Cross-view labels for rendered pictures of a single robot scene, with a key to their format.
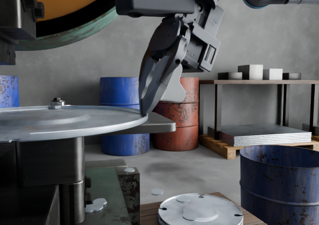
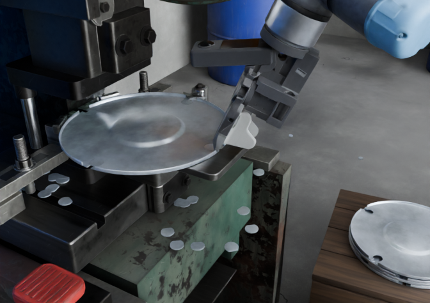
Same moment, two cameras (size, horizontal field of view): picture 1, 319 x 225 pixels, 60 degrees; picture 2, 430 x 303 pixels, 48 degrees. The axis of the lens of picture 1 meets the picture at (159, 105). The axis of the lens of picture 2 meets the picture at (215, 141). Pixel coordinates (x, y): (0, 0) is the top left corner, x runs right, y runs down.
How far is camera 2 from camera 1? 0.54 m
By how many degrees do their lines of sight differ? 48
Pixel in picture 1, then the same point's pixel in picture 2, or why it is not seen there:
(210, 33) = (294, 85)
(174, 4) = (242, 59)
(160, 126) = (201, 173)
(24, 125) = (118, 142)
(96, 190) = (205, 185)
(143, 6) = (204, 64)
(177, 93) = (244, 141)
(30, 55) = not seen: outside the picture
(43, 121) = (130, 142)
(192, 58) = (263, 111)
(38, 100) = not seen: outside the picture
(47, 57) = not seen: outside the picture
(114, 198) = (206, 201)
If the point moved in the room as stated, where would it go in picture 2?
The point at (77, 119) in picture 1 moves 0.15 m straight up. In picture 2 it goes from (155, 143) to (150, 54)
